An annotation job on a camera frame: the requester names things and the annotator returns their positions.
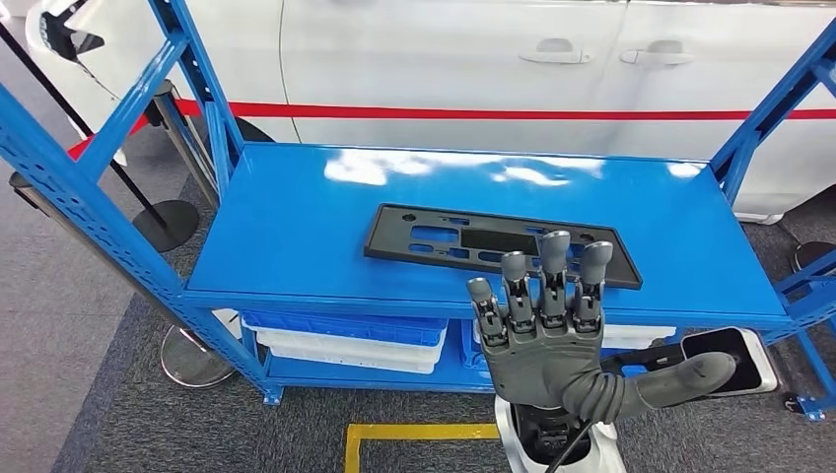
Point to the white car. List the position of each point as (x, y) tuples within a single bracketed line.
[(424, 52)]

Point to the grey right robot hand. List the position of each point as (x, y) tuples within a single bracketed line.
[(542, 365)]

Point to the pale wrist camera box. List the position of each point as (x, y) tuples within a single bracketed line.
[(718, 343)]

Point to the red barrier belt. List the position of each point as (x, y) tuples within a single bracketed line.
[(392, 111)]

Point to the blue metal shelf rack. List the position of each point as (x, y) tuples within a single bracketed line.
[(816, 372), (294, 215)]

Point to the black round stanchion base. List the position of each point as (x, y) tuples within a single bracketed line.
[(813, 256)]

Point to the black plastic plate frame part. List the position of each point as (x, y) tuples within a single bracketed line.
[(392, 238)]

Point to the chrome stanchion post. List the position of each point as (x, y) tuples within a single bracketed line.
[(186, 147), (196, 359)]

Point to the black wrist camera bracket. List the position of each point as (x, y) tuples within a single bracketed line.
[(653, 359)]

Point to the black caster wheel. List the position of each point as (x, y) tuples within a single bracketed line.
[(793, 405)]

